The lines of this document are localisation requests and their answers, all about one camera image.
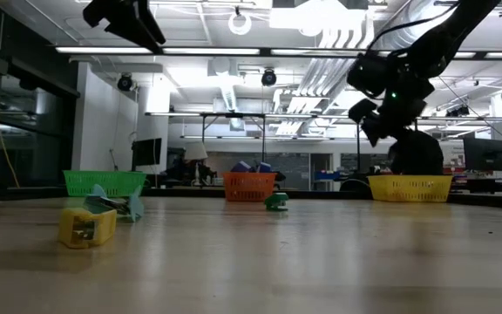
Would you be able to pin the person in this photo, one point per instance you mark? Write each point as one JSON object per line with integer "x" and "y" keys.
{"x": 416, "y": 157}

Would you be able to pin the orange plastic basket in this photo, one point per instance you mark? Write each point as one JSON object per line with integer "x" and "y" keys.
{"x": 248, "y": 187}

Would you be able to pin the black desk monitor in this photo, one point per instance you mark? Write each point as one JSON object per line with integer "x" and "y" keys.
{"x": 485, "y": 153}

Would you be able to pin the black hanging dome camera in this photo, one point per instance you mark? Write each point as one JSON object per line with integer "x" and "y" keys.
{"x": 124, "y": 82}
{"x": 269, "y": 77}

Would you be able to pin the long ceiling light bar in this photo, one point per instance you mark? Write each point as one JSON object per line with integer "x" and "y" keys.
{"x": 212, "y": 51}

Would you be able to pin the yellow plastic basket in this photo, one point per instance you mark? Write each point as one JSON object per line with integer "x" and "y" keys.
{"x": 410, "y": 188}

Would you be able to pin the black aluminium table frame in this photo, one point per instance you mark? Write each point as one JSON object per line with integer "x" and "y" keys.
{"x": 37, "y": 192}

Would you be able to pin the black wall monitor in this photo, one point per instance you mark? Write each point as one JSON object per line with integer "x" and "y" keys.
{"x": 148, "y": 152}

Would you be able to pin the white shade table lamp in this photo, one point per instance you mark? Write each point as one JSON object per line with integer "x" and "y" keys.
{"x": 195, "y": 150}

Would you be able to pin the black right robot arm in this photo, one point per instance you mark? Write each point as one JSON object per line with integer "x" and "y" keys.
{"x": 451, "y": 30}

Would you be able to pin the yellow mini stapler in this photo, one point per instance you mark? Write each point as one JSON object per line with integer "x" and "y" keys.
{"x": 70, "y": 227}

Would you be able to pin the blue box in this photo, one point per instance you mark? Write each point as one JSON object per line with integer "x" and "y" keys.
{"x": 326, "y": 175}

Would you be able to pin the green plastic basket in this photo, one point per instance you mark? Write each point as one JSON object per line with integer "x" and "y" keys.
{"x": 103, "y": 183}

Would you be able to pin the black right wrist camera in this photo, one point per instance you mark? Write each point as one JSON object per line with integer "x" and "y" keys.
{"x": 366, "y": 74}

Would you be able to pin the small black ceiling spotlight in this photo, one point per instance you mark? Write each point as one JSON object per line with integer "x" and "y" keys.
{"x": 458, "y": 111}

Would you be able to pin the green mini stapler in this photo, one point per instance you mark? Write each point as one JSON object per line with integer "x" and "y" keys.
{"x": 277, "y": 200}

